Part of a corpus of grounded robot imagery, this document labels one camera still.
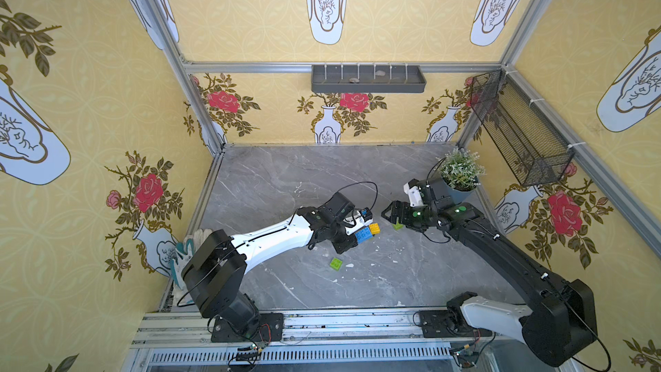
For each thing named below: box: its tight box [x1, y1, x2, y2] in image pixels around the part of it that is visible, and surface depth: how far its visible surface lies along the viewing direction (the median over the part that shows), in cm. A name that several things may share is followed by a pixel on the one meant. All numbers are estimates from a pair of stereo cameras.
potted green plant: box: [435, 148, 487, 204], surface depth 92 cm
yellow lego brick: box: [368, 223, 382, 236], surface depth 90 cm
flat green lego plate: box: [329, 257, 344, 272], surface depth 87 cm
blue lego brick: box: [353, 225, 373, 244], surface depth 83 cm
